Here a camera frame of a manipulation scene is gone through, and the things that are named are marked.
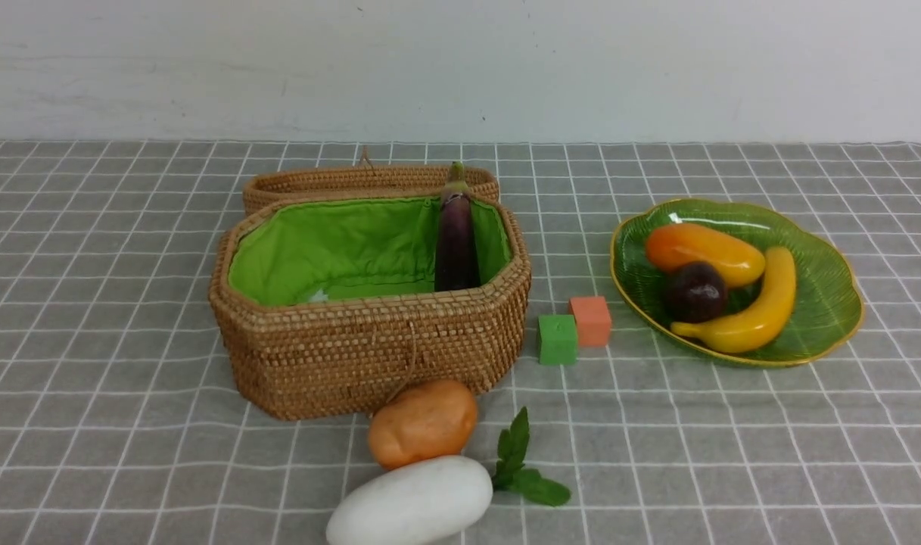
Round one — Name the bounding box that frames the dark purple passion fruit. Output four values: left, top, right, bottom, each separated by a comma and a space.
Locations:
663, 261, 729, 323

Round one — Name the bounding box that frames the green glass leaf plate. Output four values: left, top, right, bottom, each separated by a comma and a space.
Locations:
610, 199, 864, 369

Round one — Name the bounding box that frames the orange mango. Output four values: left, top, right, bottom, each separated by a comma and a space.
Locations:
645, 222, 766, 288

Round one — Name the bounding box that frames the woven wicker basket green lining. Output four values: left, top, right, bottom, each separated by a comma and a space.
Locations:
208, 190, 532, 421

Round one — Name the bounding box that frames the purple eggplant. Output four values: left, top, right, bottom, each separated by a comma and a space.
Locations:
434, 161, 481, 292

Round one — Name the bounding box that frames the woven wicker basket lid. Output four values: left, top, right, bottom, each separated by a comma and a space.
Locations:
242, 148, 500, 216

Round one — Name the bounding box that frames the yellow banana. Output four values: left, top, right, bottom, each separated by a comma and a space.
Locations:
669, 246, 797, 354

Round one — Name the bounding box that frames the orange foam cube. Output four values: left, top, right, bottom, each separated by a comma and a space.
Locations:
568, 296, 612, 346

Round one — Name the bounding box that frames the white oval gourd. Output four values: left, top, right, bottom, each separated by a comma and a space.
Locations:
325, 455, 493, 544

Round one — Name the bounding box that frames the green mint leaf sprig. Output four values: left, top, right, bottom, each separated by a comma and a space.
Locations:
491, 406, 571, 507

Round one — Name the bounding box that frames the grey checked tablecloth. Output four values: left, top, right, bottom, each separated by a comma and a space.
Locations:
0, 141, 921, 544

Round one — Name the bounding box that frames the green foam cube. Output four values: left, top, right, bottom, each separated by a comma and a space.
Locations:
537, 314, 579, 366

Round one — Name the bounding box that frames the brown potato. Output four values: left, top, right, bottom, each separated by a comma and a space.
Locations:
368, 379, 478, 472

